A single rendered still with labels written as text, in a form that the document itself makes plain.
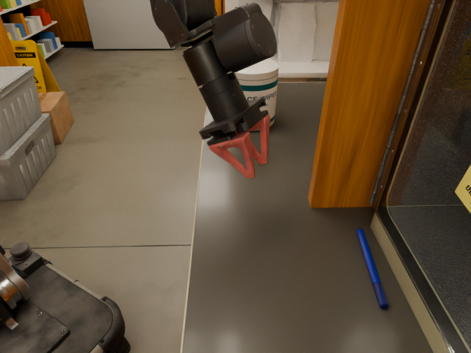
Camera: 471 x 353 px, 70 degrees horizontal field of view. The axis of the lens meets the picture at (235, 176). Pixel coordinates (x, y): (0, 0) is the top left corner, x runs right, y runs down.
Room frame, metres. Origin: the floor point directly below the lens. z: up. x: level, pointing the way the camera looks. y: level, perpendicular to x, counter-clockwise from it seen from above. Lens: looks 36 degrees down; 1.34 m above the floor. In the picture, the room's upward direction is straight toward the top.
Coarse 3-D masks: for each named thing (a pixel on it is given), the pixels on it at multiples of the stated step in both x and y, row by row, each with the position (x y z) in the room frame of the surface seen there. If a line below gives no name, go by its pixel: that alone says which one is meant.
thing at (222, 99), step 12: (216, 84) 0.45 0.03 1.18; (228, 84) 0.45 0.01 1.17; (204, 96) 0.46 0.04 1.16; (216, 96) 0.45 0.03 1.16; (228, 96) 0.45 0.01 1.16; (240, 96) 0.46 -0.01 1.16; (216, 108) 0.44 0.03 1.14; (228, 108) 0.44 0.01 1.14; (240, 108) 0.45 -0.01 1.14; (252, 108) 0.46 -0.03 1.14; (216, 120) 0.45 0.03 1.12; (228, 120) 0.42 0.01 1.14; (204, 132) 0.43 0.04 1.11
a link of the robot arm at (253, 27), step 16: (160, 0) 0.47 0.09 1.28; (160, 16) 0.47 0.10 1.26; (176, 16) 0.46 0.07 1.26; (224, 16) 0.45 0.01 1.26; (240, 16) 0.44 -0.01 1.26; (256, 16) 0.45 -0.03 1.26; (176, 32) 0.46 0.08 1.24; (192, 32) 0.46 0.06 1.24; (224, 32) 0.45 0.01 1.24; (240, 32) 0.43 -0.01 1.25; (256, 32) 0.43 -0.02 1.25; (272, 32) 0.46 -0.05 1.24; (224, 48) 0.44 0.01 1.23; (240, 48) 0.42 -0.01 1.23; (256, 48) 0.42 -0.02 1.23; (272, 48) 0.44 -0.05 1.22; (224, 64) 0.44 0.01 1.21; (240, 64) 0.43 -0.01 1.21
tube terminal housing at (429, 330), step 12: (372, 228) 0.40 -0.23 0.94; (384, 240) 0.36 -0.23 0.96; (384, 252) 0.35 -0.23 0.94; (396, 252) 0.33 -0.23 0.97; (396, 264) 0.32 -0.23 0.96; (396, 276) 0.31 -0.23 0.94; (408, 276) 0.29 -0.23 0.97; (408, 288) 0.28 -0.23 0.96; (408, 300) 0.27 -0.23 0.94; (420, 300) 0.25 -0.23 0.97; (420, 312) 0.24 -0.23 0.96; (420, 324) 0.24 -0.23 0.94; (432, 324) 0.22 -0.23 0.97; (432, 336) 0.21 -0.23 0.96; (432, 348) 0.21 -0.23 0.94; (444, 348) 0.19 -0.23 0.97
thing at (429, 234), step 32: (448, 0) 0.38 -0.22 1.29; (448, 32) 0.37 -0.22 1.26; (448, 64) 0.35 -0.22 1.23; (416, 96) 0.38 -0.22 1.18; (448, 96) 0.33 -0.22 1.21; (416, 128) 0.36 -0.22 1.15; (448, 128) 0.31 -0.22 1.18; (416, 160) 0.34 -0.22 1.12; (448, 160) 0.29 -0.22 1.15; (384, 192) 0.39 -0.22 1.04; (416, 192) 0.32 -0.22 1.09; (448, 192) 0.27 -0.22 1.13; (384, 224) 0.36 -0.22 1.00; (416, 224) 0.30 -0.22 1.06; (448, 224) 0.25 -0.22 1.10; (416, 256) 0.28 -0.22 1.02; (448, 256) 0.24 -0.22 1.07; (416, 288) 0.25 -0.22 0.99; (448, 288) 0.22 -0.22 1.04; (448, 320) 0.20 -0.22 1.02
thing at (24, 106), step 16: (0, 80) 1.92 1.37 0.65; (16, 80) 1.94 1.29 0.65; (32, 80) 2.13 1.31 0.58; (0, 96) 1.75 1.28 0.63; (16, 96) 1.91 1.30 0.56; (32, 96) 2.07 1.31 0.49; (0, 112) 1.72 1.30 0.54; (16, 112) 1.86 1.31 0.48; (32, 112) 2.03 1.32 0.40; (0, 128) 1.67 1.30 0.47; (16, 128) 1.81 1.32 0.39; (0, 144) 1.63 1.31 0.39
